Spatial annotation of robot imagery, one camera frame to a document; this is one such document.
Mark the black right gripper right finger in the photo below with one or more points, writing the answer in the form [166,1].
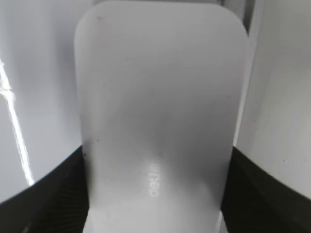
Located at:
[255,202]

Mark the white board with grey frame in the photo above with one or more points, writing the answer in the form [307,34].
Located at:
[39,110]

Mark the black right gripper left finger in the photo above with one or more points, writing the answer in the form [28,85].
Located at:
[58,203]

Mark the white whiteboard eraser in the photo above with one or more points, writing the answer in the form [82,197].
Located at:
[159,85]

